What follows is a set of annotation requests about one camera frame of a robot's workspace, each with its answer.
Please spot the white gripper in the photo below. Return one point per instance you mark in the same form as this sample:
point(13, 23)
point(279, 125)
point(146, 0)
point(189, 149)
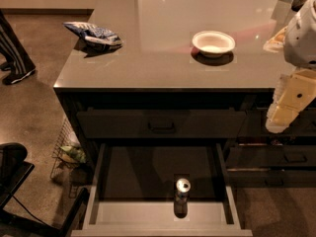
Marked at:
point(302, 39)

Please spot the redbull can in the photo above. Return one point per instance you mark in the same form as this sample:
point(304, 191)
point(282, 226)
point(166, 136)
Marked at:
point(181, 197)

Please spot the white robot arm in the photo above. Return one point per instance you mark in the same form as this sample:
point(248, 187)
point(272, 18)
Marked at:
point(300, 39)

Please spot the dark cabinet counter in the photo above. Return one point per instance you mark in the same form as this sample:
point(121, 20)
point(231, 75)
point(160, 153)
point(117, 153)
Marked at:
point(158, 68)

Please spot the open middle drawer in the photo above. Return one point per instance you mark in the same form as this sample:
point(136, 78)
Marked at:
point(134, 187)

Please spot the closed top drawer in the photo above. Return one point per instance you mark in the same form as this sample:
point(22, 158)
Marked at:
point(111, 124)

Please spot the white paper bowl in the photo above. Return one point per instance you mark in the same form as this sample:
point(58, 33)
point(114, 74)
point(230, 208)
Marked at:
point(213, 43)

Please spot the right side drawers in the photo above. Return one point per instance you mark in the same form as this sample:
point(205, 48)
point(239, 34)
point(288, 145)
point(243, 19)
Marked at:
point(260, 159)

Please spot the blue white chip bag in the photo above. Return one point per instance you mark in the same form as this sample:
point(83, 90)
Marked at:
point(101, 39)

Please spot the person leg striped pants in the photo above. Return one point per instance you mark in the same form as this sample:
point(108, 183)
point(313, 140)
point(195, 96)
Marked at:
point(17, 59)

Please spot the wire basket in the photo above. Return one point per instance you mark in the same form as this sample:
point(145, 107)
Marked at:
point(67, 153)

